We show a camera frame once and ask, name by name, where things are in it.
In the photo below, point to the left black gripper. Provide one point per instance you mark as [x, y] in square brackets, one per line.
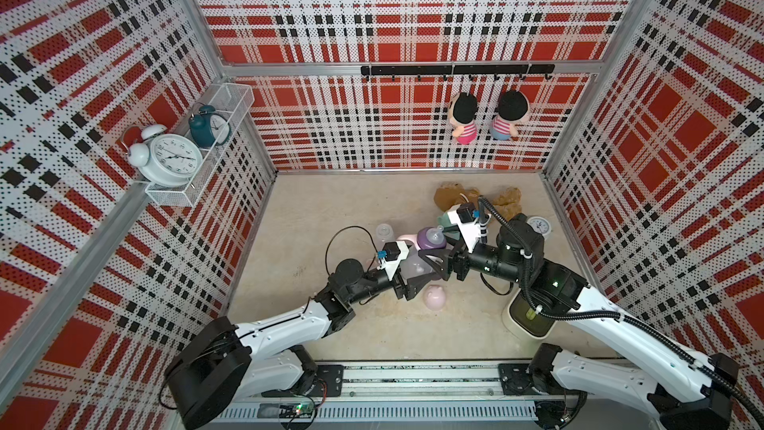
[411, 288]

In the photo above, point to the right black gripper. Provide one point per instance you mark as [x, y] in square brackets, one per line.
[450, 260]

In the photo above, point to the pink bottle cap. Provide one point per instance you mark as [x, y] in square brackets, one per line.
[435, 298]

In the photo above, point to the pink bottle handle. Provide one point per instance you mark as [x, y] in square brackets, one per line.
[410, 239]

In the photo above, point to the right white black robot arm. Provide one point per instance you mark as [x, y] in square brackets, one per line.
[678, 386]

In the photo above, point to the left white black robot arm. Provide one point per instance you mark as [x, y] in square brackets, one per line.
[226, 362]

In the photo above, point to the brown plush toy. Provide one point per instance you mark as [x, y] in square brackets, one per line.
[450, 194]

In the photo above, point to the small white alarm clock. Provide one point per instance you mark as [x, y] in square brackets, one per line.
[540, 225]

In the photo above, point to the white bin green inside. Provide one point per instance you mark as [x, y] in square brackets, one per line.
[523, 322]

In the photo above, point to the doll with pink dress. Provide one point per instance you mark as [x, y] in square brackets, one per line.
[462, 114]

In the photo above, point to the doll with striped shirt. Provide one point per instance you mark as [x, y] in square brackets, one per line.
[512, 110]

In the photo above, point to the green circuit board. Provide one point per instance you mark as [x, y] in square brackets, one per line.
[295, 411]

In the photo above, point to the teal alarm clock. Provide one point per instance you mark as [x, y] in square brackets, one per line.
[208, 128]

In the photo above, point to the large white alarm clock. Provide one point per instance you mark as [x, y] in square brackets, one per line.
[165, 159]

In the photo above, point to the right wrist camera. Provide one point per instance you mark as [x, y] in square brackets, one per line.
[468, 221]

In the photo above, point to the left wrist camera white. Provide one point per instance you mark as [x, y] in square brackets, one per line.
[391, 256]

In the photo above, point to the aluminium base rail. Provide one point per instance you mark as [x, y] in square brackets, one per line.
[423, 392]

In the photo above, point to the black hook rail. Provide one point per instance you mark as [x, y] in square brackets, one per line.
[394, 71]

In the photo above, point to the white wire wall shelf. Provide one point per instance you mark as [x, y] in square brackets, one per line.
[230, 100]

